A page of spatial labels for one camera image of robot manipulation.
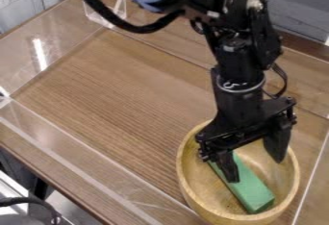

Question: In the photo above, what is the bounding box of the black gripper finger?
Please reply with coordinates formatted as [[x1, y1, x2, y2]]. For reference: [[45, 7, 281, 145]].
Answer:
[[263, 119, 293, 163], [215, 151, 241, 183]]

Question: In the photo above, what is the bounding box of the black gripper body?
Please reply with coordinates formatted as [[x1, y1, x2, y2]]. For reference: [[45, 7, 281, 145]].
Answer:
[[195, 68, 297, 162]]

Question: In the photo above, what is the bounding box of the green rectangular block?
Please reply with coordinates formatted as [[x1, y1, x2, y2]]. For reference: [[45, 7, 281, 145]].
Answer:
[[209, 154, 275, 214]]

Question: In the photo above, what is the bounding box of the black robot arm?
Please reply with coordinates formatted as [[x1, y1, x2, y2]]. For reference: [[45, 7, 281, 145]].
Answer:
[[134, 0, 297, 183]]

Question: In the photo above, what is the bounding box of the brown wooden bowl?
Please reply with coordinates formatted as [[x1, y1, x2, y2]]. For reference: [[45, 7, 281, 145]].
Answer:
[[177, 125, 301, 225]]

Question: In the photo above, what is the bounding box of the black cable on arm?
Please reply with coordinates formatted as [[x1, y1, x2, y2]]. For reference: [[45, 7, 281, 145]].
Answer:
[[63, 0, 190, 35]]

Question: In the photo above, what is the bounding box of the black cable bottom left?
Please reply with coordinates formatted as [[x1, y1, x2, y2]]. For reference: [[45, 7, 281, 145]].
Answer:
[[0, 197, 64, 225]]

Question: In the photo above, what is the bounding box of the clear acrylic corner bracket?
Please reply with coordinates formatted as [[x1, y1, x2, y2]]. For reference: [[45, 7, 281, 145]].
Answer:
[[83, 0, 127, 29]]

